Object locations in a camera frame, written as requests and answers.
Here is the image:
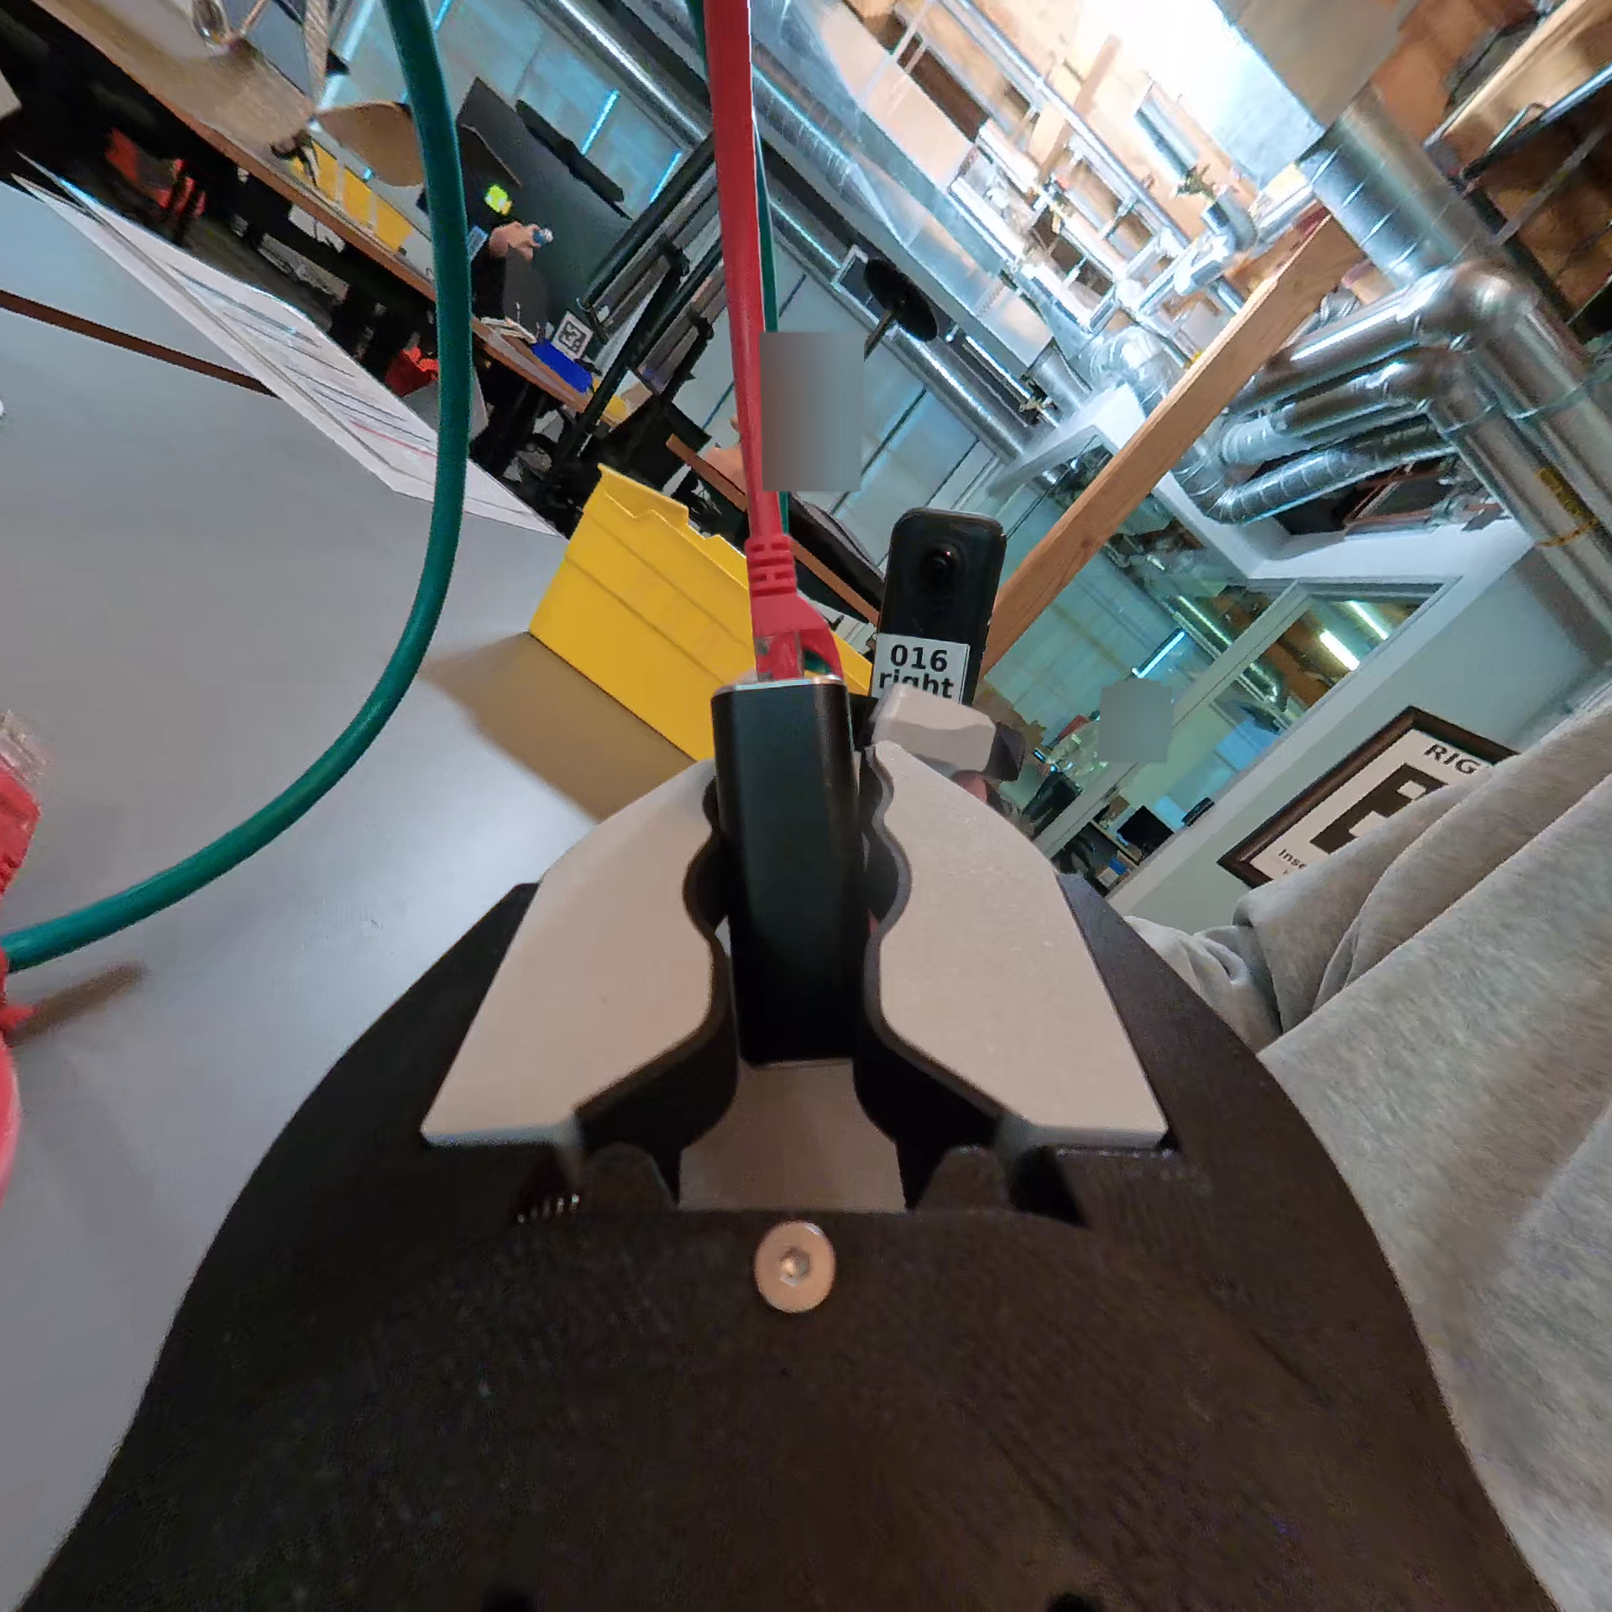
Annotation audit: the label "green ethernet cable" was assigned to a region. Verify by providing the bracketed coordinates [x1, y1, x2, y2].
[0, 0, 850, 974]

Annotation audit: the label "person's right forearm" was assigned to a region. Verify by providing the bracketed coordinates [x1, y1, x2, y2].
[1127, 710, 1612, 1052]

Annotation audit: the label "black ethernet splitter box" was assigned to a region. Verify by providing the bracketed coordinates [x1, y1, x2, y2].
[711, 673, 871, 1065]

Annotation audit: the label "wooden top table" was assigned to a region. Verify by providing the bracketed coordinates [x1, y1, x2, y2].
[38, 0, 600, 418]

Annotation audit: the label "black round lamp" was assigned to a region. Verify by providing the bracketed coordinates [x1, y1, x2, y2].
[863, 258, 939, 343]

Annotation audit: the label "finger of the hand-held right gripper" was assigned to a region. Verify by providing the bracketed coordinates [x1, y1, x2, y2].
[869, 697, 1027, 779]

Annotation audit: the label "white paper sheet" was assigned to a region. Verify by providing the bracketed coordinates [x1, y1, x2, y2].
[12, 176, 568, 537]

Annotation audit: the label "wooden beam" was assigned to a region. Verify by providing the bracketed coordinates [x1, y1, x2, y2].
[982, 215, 1369, 669]

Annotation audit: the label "yellow plastic bin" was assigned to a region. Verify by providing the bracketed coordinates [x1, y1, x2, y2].
[529, 462, 885, 763]

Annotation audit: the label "silver ventilation ducts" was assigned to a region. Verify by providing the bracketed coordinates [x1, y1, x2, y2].
[555, 0, 1612, 593]

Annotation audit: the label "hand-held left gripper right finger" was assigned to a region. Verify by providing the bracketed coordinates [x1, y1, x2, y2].
[855, 743, 1168, 1175]

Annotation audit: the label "person's grey sweatshirt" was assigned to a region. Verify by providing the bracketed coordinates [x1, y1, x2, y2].
[1259, 806, 1612, 1612]

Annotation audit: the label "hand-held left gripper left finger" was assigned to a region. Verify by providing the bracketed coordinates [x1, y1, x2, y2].
[422, 761, 740, 1149]

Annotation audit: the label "red ethernet cable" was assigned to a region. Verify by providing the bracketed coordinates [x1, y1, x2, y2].
[0, 0, 846, 1198]

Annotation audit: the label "framed marker sign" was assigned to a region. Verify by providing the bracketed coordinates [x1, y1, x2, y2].
[1220, 708, 1533, 890]

